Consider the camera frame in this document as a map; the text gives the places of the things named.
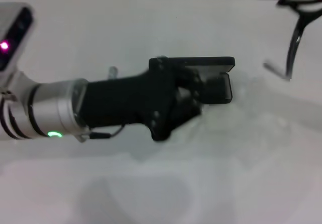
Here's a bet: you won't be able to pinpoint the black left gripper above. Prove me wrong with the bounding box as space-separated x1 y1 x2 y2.
79 56 203 142

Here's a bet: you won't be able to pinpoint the black glasses case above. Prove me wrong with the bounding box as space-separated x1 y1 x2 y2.
165 56 236 105

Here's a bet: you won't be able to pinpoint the black glasses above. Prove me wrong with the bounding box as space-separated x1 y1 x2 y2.
263 0 322 82

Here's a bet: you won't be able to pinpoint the silver wrist connector stub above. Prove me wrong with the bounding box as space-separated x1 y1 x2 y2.
108 66 119 81

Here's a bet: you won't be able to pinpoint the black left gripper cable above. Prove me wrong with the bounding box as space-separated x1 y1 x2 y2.
82 124 126 141

